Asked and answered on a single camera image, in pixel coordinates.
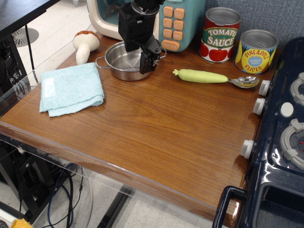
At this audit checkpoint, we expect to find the pineapple slices can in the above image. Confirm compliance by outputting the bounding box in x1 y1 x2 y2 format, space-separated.
235 29 279 74

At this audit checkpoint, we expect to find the blue cable under table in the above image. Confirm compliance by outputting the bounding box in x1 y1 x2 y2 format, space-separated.
47 170 74 228

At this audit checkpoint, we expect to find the toy microwave oven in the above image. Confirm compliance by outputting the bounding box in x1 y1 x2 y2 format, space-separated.
86 0 205 52

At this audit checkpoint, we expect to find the black desk top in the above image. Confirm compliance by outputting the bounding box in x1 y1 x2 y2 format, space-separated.
0 0 59 40

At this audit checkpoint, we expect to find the light blue folded cloth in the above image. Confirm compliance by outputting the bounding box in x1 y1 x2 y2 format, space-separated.
39 63 105 117

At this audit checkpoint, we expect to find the dark blue toy stove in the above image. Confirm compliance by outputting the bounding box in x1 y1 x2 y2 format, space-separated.
213 38 304 228

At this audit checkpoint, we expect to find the plush mushroom toy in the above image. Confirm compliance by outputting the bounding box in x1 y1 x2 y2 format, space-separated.
73 30 100 65

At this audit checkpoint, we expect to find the spoon with green carrot handle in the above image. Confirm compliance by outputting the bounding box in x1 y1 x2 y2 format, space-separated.
172 69 260 88

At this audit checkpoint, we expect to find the black table leg frame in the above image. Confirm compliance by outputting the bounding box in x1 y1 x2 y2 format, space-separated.
97 189 133 228

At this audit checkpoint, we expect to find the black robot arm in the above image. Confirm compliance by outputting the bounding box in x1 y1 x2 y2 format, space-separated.
118 0 164 74

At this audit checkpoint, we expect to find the small stainless steel pan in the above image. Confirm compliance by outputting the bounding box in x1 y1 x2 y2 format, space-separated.
95 41 157 81

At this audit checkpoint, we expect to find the white stove knob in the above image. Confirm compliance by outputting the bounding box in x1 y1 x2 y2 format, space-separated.
253 98 266 115
258 80 271 97
240 140 254 159

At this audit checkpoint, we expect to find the tomato sauce can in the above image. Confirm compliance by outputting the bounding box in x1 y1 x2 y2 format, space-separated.
199 7 241 63

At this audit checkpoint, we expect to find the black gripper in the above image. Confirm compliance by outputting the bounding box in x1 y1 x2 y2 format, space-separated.
118 2 161 74

